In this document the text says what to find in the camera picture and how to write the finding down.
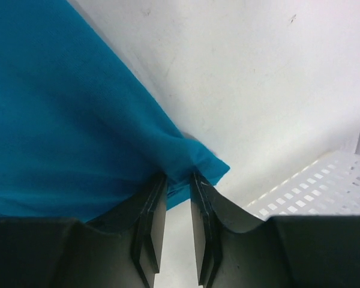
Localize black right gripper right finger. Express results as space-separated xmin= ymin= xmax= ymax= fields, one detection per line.
xmin=190 ymin=173 xmax=273 ymax=287

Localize teal t shirt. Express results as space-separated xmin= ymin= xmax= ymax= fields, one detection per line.
xmin=0 ymin=1 xmax=229 ymax=221

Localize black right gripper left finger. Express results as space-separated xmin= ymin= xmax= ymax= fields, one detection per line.
xmin=68 ymin=173 xmax=167 ymax=287

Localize white perforated plastic basket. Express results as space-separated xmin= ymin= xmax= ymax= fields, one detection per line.
xmin=244 ymin=151 xmax=360 ymax=220

